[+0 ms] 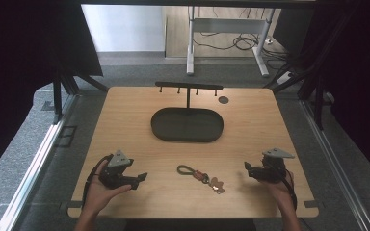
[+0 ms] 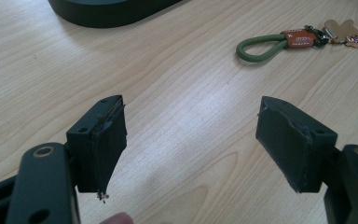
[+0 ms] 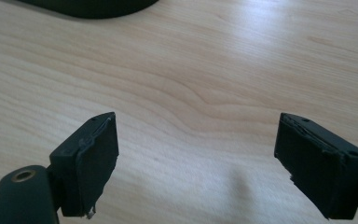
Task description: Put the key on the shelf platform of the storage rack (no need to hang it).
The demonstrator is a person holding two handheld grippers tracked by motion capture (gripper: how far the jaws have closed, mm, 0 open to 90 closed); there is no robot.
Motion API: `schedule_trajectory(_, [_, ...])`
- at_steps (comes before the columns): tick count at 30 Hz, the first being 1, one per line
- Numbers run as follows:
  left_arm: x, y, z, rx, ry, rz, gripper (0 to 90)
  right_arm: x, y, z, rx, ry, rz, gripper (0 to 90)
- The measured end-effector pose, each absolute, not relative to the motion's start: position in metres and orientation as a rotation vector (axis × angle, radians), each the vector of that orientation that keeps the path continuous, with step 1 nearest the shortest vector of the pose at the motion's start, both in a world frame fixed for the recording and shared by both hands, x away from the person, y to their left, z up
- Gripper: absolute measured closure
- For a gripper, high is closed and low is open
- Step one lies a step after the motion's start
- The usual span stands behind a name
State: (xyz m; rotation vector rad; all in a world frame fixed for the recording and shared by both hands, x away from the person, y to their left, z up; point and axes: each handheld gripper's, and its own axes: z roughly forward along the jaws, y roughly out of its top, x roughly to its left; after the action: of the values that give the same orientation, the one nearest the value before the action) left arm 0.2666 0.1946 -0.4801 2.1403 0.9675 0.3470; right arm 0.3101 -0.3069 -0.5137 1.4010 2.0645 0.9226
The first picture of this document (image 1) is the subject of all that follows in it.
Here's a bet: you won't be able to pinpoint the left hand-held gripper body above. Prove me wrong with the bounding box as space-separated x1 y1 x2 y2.
98 149 135 190

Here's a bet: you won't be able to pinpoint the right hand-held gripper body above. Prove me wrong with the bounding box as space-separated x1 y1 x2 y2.
251 147 296 185

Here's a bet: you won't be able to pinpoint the keychain with green loop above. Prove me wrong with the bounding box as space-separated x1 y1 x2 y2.
176 164 225 195

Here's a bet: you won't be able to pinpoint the black key rack with tray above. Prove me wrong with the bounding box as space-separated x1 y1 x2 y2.
150 81 225 143

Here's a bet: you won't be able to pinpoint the person's right hand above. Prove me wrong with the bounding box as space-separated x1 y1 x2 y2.
259 170 296 214

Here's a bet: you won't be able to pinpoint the person's left hand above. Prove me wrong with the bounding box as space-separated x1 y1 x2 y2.
84 160 133 217

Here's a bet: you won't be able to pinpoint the black metal stand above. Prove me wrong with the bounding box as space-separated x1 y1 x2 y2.
51 68 110 125
263 64 327 131

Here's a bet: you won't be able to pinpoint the white power strip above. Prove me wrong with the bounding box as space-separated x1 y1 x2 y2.
276 71 294 86

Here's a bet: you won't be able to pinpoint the black curtain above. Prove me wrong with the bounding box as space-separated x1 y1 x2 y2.
297 0 370 189
0 0 104 186

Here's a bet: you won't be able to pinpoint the dark panel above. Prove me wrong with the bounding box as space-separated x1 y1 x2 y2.
272 8 317 57

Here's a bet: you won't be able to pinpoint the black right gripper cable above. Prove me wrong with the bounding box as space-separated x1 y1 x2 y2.
265 163 299 212

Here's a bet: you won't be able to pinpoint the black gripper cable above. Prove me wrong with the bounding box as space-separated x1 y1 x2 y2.
265 163 299 212
81 153 115 210

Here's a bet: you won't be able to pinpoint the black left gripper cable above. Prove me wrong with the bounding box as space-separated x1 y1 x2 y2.
81 153 115 210

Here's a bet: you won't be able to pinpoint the metal floor rail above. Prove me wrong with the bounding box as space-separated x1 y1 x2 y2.
299 99 370 231
0 94 80 231

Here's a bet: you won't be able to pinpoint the black floor cables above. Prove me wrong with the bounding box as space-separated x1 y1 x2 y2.
192 8 290 70

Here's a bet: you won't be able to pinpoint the white desk frame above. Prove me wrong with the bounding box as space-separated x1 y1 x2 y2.
186 6 276 78

